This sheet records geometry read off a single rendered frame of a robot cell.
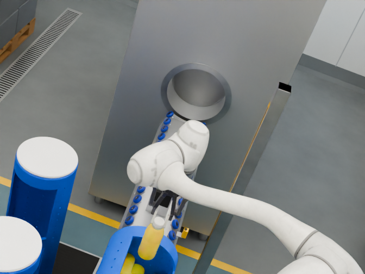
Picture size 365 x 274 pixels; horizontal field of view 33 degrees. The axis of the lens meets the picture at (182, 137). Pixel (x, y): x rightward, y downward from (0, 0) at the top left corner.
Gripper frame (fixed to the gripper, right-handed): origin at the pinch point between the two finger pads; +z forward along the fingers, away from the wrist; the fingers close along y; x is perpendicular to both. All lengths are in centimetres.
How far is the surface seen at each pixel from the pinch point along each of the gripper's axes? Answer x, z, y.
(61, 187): -48, 52, 44
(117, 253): -1.6, 27.1, 9.9
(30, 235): -10, 44, 45
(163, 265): -15.2, 40.2, -9.2
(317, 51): -438, 133, -108
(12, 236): -6, 44, 51
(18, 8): -285, 118, 156
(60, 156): -60, 46, 50
